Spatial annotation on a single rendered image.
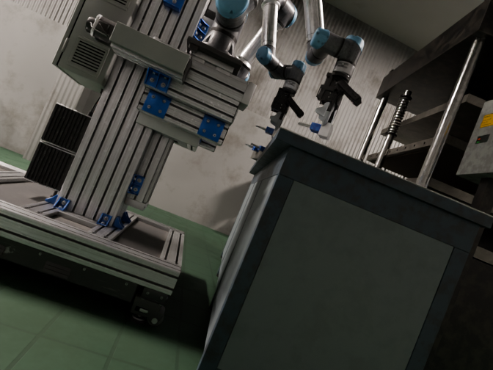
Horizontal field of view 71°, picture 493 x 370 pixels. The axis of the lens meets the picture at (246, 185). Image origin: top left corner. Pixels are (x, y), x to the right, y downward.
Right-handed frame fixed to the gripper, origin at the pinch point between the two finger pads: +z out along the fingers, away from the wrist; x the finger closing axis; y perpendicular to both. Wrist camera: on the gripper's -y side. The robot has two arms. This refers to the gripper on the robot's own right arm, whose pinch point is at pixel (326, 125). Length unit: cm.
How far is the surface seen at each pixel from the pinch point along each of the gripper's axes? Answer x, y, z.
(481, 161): -55, -59, -19
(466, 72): -69, -40, -67
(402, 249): 11, -39, 33
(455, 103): -69, -41, -49
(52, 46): -135, 379, -39
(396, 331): 8, -46, 57
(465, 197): -86, -62, -7
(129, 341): 30, 25, 93
